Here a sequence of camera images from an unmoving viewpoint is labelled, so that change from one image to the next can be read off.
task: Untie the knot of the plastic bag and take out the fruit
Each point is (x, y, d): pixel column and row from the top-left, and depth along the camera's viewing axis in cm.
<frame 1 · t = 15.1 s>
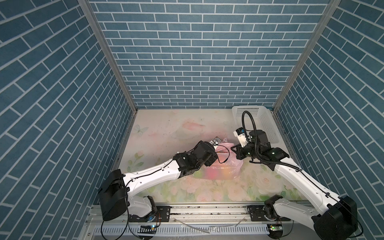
left hand: (214, 150, 77), fingers open
right hand: (233, 148, 80), fingers closed
pink plastic bag: (227, 166, 79), point 13 cm above the table
white perforated plastic basket: (264, 121, 110), point 5 cm above the table

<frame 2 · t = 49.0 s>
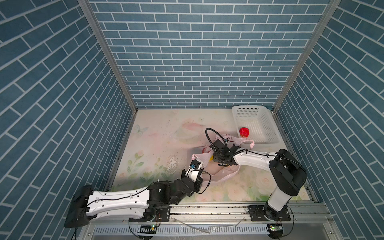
left hand: (207, 173, 70), fingers closed
right hand: (217, 157, 92), fingers open
red apple: (244, 132, 101), point 7 cm above the table
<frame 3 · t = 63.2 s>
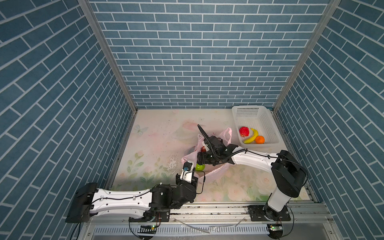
left hand: (199, 173, 73), fingers closed
right hand: (200, 160, 85), fingers open
yellow banana: (255, 134, 104), point 4 cm above the table
orange tangerine: (259, 139, 99), point 6 cm above the table
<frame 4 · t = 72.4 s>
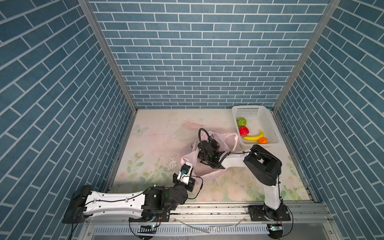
left hand: (197, 171, 71), fingers closed
right hand: (192, 149, 93), fingers open
yellow banana: (255, 138, 101), point 5 cm above the table
orange tangerine: (262, 140, 99), point 6 cm above the table
light green bumpy fruit: (241, 122, 107), point 7 cm above the table
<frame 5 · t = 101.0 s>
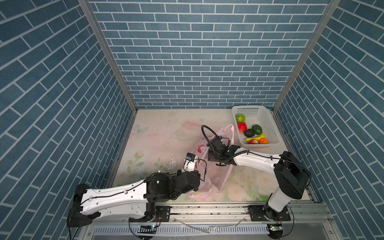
left hand: (203, 177, 68), fingers closed
right hand: (212, 155, 89), fingers open
pink plastic bag: (213, 178, 88), on the table
red apple: (242, 126, 105), point 7 cm above the table
light green bumpy fruit: (240, 118, 110), point 7 cm above the table
dark avocado: (249, 133, 103), point 5 cm above the table
dark green lime: (257, 129, 104), point 6 cm above the table
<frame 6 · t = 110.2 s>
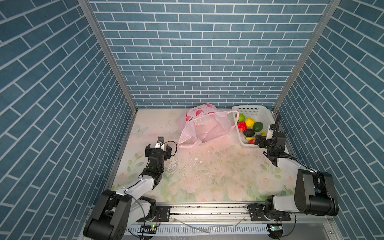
left hand: (162, 144, 87), fingers open
right hand: (266, 137, 92), fingers open
pink plastic bag: (204, 124, 114), on the table
